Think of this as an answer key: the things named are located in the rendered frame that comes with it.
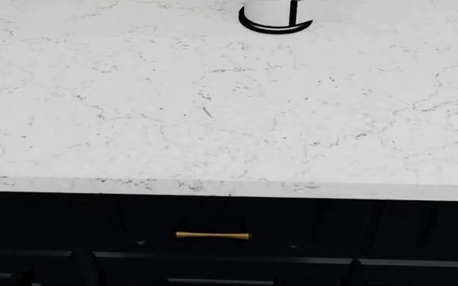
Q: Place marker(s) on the white paper towel roll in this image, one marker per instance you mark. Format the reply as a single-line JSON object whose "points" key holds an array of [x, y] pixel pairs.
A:
{"points": [[266, 10]]}

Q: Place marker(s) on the white appliance with black base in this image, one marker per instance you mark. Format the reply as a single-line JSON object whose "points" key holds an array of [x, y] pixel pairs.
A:
{"points": [[275, 28]]}

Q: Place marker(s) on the black cabinet drawer front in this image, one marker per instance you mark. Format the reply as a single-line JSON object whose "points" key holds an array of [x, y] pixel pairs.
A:
{"points": [[221, 226]]}

